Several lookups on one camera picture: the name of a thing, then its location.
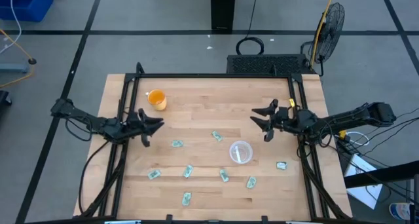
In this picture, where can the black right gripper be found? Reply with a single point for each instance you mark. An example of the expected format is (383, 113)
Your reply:
(283, 119)

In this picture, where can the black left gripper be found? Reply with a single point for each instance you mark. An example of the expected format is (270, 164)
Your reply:
(135, 125)

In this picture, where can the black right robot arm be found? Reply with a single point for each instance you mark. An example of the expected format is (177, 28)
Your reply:
(343, 119)

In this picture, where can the yellow cup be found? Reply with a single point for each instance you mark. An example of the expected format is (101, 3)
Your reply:
(156, 98)

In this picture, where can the clear plastic round container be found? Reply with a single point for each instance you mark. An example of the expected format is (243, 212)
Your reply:
(247, 148)

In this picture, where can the black perforated computer case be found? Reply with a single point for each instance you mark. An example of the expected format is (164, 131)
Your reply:
(262, 64)

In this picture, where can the black floor fan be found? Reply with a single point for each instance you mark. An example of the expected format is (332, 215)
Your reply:
(330, 27)

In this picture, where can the black pillar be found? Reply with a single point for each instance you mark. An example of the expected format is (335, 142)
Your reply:
(222, 8)

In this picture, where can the white cardboard box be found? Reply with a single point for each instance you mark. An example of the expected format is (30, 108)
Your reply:
(363, 191)

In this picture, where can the black beam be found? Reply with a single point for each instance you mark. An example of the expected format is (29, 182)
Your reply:
(386, 173)

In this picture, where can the black round floor puck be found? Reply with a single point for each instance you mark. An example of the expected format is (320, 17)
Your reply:
(32, 61)

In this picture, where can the grey floor bar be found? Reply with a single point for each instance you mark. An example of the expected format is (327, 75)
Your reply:
(13, 67)

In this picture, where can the black furniture foot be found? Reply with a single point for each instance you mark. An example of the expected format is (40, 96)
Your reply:
(4, 98)

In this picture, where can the blue white container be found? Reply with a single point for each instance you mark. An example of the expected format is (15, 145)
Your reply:
(400, 211)

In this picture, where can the blue plastic bin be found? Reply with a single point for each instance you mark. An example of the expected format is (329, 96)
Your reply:
(26, 4)

